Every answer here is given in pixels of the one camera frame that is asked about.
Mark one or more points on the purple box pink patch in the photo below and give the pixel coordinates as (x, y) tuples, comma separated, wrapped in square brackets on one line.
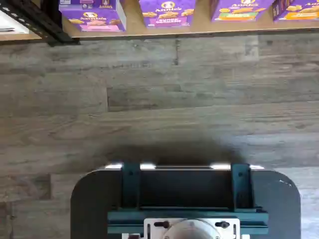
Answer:
[(94, 21), (74, 5)]

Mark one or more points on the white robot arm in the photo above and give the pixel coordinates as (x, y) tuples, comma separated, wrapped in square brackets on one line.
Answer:
[(192, 231)]

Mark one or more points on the dark robot base platform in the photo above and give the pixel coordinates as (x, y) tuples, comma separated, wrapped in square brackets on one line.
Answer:
[(87, 199)]

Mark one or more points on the purple box magenta patch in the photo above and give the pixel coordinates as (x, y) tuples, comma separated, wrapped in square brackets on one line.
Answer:
[(167, 12)]

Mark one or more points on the purple box green patch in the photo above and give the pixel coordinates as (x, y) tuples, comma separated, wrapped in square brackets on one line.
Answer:
[(239, 10)]

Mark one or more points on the black metal shelf rack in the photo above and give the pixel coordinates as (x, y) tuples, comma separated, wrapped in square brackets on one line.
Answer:
[(37, 20)]

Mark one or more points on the purple box orange patch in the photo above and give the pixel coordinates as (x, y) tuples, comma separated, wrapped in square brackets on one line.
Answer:
[(299, 11)]

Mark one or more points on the white mounting plate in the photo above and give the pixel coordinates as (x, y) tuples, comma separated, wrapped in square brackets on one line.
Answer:
[(152, 229)]

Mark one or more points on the white patterned carton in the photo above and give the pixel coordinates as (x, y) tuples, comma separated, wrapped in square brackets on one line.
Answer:
[(12, 22)]

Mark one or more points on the teal metal frame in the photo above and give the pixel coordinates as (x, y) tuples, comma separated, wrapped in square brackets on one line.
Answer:
[(187, 214)]

